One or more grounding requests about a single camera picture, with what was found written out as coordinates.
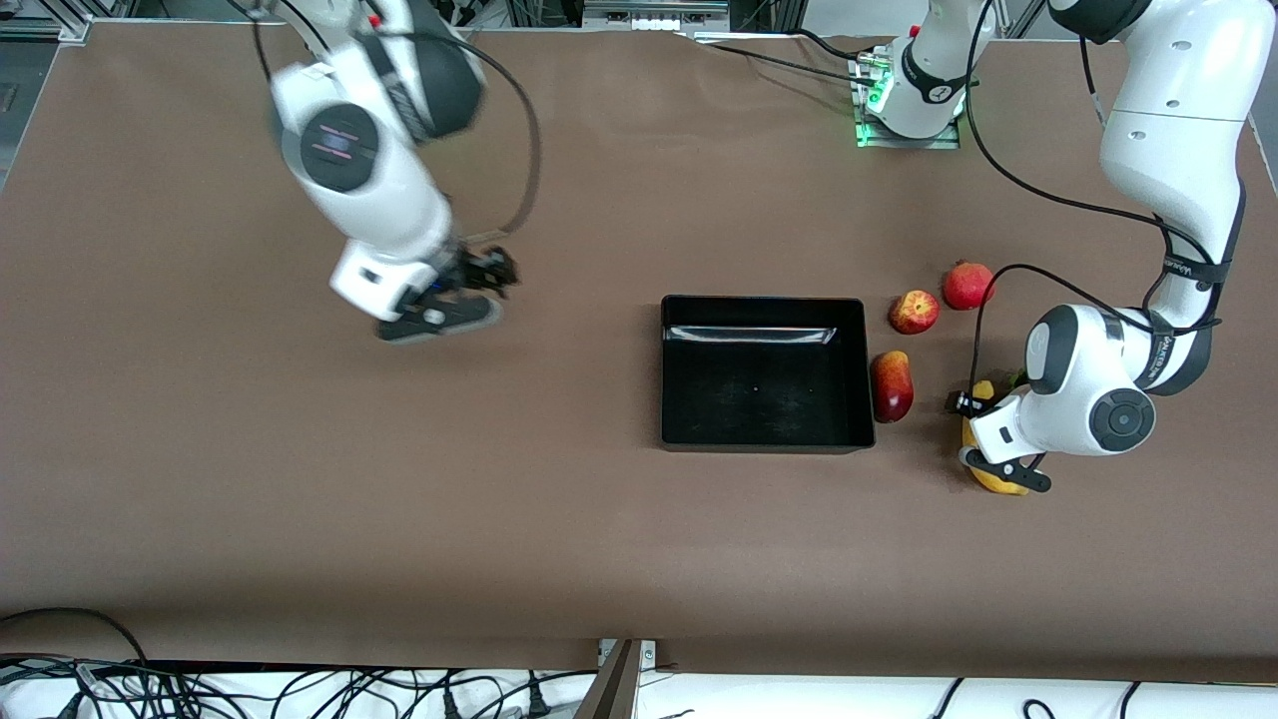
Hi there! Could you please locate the yellow banana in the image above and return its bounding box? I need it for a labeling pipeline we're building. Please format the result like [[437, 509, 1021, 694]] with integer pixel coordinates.
[[960, 379, 1030, 497]]

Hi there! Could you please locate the red yellow mango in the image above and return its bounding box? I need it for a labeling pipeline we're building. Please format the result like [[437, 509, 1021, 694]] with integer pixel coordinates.
[[870, 351, 915, 423]]

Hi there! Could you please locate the grey power strip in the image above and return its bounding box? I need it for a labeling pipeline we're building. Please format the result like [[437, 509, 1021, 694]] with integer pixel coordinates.
[[582, 0, 732, 32]]

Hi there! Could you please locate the red pomegranate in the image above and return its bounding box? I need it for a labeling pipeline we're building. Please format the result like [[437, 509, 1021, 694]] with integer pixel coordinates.
[[943, 260, 996, 312]]

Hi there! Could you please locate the grey metal profile bracket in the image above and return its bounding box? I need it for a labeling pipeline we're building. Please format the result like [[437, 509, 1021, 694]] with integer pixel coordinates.
[[574, 638, 660, 719]]

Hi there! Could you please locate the red yellow apple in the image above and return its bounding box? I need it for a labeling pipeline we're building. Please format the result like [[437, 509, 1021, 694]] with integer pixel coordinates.
[[888, 290, 942, 337]]

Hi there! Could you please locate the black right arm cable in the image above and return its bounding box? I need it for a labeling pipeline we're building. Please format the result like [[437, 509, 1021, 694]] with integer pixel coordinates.
[[250, 0, 544, 243]]

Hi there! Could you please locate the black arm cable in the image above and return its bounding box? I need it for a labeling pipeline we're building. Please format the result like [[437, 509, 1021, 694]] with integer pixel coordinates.
[[250, 0, 544, 243], [957, 0, 1225, 402]]

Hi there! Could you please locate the black rectangular plastic tray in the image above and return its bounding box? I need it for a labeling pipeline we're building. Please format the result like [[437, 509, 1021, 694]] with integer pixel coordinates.
[[660, 294, 878, 454]]

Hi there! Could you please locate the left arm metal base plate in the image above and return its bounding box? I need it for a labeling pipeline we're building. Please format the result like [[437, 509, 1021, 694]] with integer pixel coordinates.
[[852, 45, 962, 150]]

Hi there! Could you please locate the aluminium frame profile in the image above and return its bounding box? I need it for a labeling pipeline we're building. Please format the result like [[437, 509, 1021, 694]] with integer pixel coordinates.
[[0, 0, 136, 43]]

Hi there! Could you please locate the black table cable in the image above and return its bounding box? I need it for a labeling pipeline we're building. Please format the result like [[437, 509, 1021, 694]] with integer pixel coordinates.
[[787, 28, 866, 61], [689, 38, 882, 91]]

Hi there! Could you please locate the thick black cable bundle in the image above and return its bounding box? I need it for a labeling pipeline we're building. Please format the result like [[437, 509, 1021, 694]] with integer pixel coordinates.
[[0, 653, 201, 719]]

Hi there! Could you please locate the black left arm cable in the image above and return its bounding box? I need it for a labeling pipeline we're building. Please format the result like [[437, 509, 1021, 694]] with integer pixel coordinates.
[[957, 0, 1225, 402]]

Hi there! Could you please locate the black looped cable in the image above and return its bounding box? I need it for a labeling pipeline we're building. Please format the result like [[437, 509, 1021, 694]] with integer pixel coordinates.
[[0, 606, 151, 668]]

